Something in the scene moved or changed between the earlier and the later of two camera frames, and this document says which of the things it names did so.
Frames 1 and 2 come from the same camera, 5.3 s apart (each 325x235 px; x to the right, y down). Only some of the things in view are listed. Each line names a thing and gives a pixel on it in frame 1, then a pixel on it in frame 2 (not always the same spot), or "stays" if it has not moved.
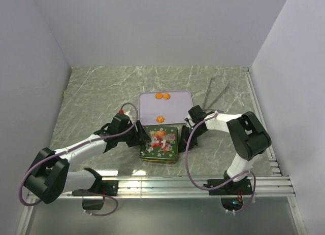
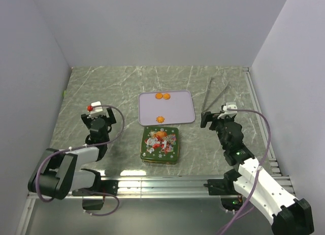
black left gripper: (139, 137) → (109, 120)
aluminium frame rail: (268, 187) stays
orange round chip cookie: (159, 95) stays
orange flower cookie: (160, 119) stays
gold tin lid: (163, 147) stays
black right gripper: (184, 138) → (208, 116)
